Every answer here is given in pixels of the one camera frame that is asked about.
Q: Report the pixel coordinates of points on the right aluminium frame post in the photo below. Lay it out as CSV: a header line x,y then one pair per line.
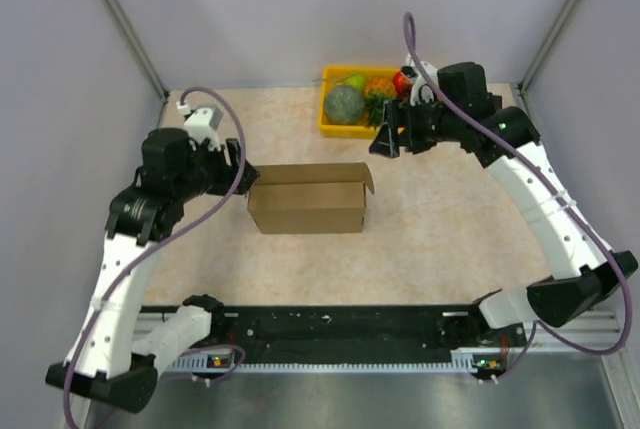
x,y
559,26

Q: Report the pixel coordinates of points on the brown cardboard box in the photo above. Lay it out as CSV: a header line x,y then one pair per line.
x,y
305,199

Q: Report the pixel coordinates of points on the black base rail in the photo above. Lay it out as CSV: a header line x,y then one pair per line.
x,y
383,339

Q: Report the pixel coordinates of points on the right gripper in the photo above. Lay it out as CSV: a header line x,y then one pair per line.
x,y
387,142

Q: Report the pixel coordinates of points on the aluminium frame post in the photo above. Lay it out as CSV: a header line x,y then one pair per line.
x,y
559,26
133,43

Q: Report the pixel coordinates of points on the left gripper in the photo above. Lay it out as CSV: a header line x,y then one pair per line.
x,y
228,174

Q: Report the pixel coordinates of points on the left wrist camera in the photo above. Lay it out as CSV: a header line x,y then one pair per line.
x,y
201,124

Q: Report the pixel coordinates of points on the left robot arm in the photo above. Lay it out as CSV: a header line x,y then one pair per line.
x,y
106,363

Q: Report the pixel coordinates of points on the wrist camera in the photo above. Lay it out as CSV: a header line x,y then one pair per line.
x,y
201,124
420,91

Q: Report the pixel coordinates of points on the green netted melon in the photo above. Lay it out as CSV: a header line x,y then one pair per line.
x,y
344,105

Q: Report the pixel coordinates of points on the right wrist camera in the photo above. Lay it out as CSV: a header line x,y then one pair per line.
x,y
420,91

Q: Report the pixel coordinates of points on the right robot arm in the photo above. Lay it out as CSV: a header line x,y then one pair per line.
x,y
453,104

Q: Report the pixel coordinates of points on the left aluminium frame post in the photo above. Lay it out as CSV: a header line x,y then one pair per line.
x,y
133,43

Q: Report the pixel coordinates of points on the orange pineapple with leaves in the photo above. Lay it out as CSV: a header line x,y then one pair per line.
x,y
377,92

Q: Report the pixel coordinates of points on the light green apple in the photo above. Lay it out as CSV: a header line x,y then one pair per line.
x,y
356,80

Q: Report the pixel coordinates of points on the yellow plastic fruit bin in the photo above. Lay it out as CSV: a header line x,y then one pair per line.
x,y
333,76

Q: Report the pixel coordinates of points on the red apple at back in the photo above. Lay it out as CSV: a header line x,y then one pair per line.
x,y
402,85

